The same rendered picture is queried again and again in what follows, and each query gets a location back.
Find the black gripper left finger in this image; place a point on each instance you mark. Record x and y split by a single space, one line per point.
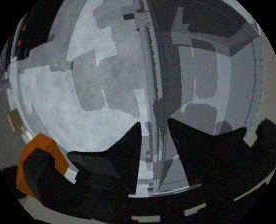
120 161

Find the grey cylinder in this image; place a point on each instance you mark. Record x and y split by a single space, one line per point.
4 84

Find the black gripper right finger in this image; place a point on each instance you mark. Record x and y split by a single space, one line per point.
198 150

